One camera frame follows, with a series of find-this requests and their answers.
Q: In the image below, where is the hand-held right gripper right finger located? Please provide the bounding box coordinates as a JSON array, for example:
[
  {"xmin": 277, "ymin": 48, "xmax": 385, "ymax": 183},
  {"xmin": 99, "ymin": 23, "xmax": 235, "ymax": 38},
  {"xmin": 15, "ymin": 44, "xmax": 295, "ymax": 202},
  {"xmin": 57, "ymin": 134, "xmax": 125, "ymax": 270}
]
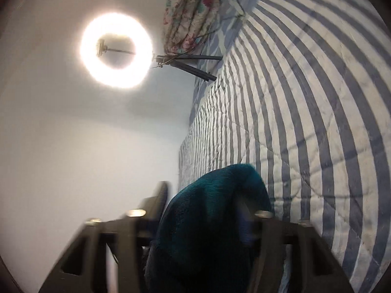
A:
[{"xmin": 238, "ymin": 198, "xmax": 355, "ymax": 293}]

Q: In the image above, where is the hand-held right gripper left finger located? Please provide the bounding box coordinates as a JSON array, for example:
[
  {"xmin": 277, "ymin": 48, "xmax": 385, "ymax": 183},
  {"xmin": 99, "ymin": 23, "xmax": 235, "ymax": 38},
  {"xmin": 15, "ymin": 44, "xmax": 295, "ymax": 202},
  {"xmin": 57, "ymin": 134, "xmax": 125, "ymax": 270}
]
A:
[{"xmin": 38, "ymin": 181, "xmax": 168, "ymax": 293}]

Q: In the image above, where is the teal plaid fleece jacket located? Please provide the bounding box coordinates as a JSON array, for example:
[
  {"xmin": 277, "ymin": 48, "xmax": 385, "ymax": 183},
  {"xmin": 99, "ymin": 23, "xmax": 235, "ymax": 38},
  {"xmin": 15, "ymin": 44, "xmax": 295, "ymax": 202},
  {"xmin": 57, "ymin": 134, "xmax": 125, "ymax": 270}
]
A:
[{"xmin": 143, "ymin": 164, "xmax": 272, "ymax": 293}]

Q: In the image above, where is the blue white striped quilt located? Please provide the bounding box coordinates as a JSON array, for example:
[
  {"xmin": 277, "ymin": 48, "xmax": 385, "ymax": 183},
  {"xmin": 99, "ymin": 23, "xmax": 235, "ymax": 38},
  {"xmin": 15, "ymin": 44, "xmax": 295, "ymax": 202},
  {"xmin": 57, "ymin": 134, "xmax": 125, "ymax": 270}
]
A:
[{"xmin": 178, "ymin": 0, "xmax": 391, "ymax": 293}]

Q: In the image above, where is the black tripod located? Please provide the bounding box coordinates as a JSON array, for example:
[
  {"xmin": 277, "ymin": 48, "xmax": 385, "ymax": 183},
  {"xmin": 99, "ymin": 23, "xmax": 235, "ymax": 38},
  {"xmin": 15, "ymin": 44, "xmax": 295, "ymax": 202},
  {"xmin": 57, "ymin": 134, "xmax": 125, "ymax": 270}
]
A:
[{"xmin": 151, "ymin": 53, "xmax": 222, "ymax": 82}]

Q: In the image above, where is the blue checked bed sheet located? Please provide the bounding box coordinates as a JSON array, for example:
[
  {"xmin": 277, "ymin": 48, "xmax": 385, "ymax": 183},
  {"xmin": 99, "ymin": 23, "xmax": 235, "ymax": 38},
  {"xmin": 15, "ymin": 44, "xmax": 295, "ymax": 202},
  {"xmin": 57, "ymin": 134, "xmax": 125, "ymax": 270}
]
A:
[{"xmin": 189, "ymin": 0, "xmax": 269, "ymax": 126}]

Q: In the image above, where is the pale floral folded quilt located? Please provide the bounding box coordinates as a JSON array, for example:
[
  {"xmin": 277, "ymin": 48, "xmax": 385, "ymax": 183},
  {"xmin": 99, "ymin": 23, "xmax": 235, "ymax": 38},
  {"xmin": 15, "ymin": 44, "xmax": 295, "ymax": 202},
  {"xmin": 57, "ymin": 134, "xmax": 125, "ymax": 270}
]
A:
[{"xmin": 163, "ymin": 0, "xmax": 196, "ymax": 37}]

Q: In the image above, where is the red floral folded quilt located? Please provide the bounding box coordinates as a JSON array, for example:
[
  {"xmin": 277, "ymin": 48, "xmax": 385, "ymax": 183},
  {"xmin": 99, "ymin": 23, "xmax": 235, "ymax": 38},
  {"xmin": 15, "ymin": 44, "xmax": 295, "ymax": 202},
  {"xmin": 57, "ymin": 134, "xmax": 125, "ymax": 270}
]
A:
[{"xmin": 165, "ymin": 0, "xmax": 229, "ymax": 55}]

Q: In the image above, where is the white ring light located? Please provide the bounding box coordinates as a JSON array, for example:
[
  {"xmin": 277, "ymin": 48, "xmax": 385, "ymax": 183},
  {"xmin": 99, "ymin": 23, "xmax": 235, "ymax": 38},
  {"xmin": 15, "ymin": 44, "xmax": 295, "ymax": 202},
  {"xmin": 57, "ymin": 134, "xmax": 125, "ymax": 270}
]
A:
[{"xmin": 80, "ymin": 13, "xmax": 152, "ymax": 89}]

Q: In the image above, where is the black ring light cable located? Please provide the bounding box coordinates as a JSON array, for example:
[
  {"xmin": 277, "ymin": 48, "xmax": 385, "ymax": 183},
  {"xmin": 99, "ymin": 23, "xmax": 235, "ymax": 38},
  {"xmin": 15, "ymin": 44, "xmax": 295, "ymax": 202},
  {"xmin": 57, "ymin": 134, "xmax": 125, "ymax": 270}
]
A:
[{"xmin": 189, "ymin": 0, "xmax": 248, "ymax": 42}]

